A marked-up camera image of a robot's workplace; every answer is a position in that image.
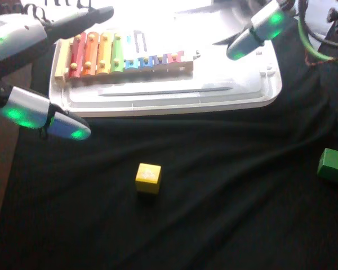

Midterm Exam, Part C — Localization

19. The thick green cable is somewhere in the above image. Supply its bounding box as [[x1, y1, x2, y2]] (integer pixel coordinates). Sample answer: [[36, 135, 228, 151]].
[[297, 16, 338, 64]]

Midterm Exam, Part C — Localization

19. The green cube block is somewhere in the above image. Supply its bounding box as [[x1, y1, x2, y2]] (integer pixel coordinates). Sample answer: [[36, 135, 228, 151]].
[[316, 147, 338, 183]]

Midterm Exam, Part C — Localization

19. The rainbow wooden hand piano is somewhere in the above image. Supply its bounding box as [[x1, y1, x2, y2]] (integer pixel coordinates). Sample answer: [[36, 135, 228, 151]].
[[54, 30, 195, 83]]

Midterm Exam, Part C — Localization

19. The yellow cube block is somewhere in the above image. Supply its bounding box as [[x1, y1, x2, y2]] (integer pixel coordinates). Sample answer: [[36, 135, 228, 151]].
[[135, 163, 162, 195]]

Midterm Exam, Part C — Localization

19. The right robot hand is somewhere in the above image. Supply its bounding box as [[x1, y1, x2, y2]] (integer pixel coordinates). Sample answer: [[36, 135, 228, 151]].
[[226, 1, 296, 61]]

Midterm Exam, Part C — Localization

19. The black table cloth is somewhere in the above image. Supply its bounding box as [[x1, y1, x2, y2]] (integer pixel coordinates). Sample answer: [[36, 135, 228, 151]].
[[0, 25, 338, 270]]

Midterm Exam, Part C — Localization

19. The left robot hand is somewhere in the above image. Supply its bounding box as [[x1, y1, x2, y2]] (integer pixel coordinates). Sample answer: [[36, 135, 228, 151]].
[[0, 4, 115, 141]]

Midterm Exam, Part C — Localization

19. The white plastic box lid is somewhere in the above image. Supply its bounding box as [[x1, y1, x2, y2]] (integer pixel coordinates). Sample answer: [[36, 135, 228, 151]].
[[48, 0, 283, 118]]

